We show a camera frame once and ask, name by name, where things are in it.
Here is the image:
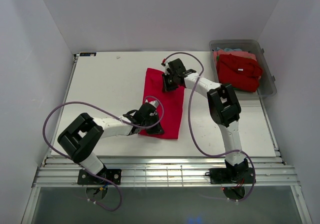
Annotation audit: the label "crimson red t shirt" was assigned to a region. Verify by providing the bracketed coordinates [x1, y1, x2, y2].
[143, 68, 185, 140]

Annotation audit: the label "pink shirt in bin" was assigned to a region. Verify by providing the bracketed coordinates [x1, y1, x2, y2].
[213, 49, 257, 61]

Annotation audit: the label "folded red shirt in bin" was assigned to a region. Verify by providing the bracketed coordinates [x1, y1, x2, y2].
[216, 54, 263, 93]

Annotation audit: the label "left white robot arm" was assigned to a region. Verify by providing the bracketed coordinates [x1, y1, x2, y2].
[57, 100, 164, 184]

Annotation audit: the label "blue label sticker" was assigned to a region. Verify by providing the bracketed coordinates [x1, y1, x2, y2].
[79, 52, 97, 57]

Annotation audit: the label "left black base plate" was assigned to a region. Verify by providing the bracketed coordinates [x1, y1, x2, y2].
[77, 169, 122, 185]

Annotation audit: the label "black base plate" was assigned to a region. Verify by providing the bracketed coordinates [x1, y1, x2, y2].
[77, 169, 122, 185]
[204, 168, 256, 184]

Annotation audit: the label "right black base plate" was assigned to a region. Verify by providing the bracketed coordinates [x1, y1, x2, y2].
[204, 168, 256, 184]

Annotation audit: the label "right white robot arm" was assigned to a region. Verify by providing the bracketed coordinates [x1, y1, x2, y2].
[162, 58, 256, 186]

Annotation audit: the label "light blue shirt in bin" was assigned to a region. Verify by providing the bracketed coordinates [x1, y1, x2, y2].
[215, 47, 242, 52]

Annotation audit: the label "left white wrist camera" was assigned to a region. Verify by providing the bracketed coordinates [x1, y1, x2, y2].
[144, 99, 159, 109]

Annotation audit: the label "aluminium frame rails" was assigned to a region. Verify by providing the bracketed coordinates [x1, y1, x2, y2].
[32, 156, 300, 188]

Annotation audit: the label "clear plastic bin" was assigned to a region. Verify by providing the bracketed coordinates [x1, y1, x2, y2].
[209, 39, 277, 100]

